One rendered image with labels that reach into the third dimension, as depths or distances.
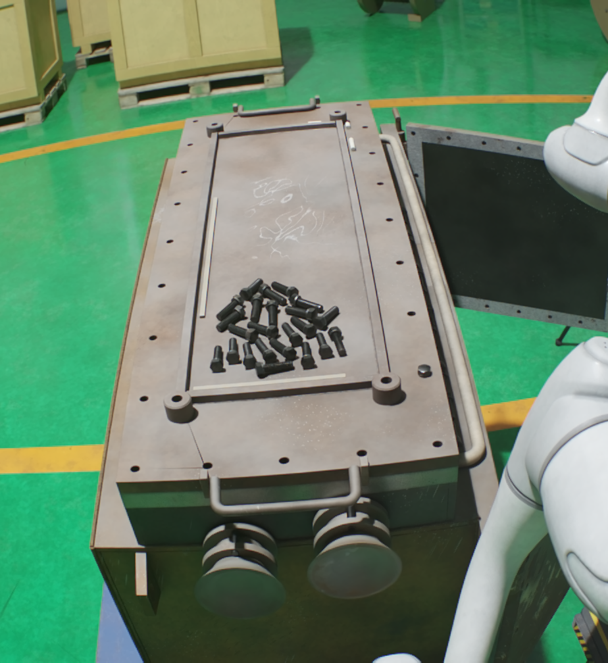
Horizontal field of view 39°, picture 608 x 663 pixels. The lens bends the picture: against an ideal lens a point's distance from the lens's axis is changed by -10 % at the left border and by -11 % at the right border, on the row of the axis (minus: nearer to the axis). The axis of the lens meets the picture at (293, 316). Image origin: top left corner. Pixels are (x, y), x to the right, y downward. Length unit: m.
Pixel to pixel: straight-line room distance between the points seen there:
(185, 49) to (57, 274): 2.41
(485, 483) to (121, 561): 0.55
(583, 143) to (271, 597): 0.79
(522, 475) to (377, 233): 0.83
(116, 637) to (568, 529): 1.35
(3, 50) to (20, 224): 1.93
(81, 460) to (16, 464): 0.28
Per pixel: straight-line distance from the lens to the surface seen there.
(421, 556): 1.35
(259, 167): 1.98
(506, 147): 2.45
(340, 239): 1.68
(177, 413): 1.30
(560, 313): 2.67
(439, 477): 1.24
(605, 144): 1.34
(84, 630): 2.84
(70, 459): 3.44
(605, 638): 2.29
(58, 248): 4.84
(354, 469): 1.18
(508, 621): 1.48
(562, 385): 0.90
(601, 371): 0.88
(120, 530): 1.36
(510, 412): 3.39
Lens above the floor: 2.19
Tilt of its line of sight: 34 degrees down
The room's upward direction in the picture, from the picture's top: 7 degrees counter-clockwise
